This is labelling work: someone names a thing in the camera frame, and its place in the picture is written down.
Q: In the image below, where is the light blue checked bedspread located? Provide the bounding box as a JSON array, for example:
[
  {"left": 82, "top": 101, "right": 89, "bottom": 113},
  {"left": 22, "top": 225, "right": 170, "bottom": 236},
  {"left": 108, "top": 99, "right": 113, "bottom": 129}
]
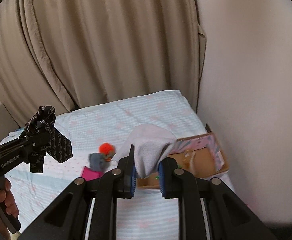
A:
[{"left": 7, "top": 90, "right": 206, "bottom": 239}]

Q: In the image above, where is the beige curtain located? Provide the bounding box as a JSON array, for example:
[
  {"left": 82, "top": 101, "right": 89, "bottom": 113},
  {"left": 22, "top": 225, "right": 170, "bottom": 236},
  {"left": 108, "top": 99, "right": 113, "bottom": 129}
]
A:
[{"left": 0, "top": 0, "right": 205, "bottom": 125}]

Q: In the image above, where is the black patterned cloth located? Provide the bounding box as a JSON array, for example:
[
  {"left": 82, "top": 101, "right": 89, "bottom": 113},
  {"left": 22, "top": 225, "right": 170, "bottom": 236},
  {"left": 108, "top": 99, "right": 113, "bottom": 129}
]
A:
[{"left": 19, "top": 106, "right": 73, "bottom": 173}]

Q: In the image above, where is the grey sofa armrest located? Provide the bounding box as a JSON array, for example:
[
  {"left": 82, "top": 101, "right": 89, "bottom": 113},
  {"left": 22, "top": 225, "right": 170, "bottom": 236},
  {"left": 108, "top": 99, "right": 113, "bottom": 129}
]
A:
[{"left": 0, "top": 105, "right": 19, "bottom": 142}]

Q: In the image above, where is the person's left hand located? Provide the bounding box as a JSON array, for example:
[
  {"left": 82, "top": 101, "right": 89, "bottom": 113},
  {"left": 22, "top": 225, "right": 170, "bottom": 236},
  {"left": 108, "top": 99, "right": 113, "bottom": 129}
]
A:
[{"left": 0, "top": 178, "right": 19, "bottom": 239}]

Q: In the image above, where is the orange pompom toy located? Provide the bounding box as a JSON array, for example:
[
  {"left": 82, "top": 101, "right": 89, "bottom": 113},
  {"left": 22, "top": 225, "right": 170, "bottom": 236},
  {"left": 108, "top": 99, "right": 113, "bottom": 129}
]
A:
[{"left": 99, "top": 142, "right": 116, "bottom": 162}]

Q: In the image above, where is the white cloth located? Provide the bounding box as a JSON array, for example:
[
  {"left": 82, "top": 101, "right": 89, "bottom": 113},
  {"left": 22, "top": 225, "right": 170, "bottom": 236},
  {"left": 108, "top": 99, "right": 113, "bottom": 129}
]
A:
[{"left": 113, "top": 124, "right": 177, "bottom": 179}]

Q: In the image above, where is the grey soft cloth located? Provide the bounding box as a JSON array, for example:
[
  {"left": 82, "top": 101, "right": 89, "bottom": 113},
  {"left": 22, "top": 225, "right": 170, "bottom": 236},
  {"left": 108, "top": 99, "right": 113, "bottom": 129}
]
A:
[{"left": 89, "top": 153, "right": 111, "bottom": 172}]

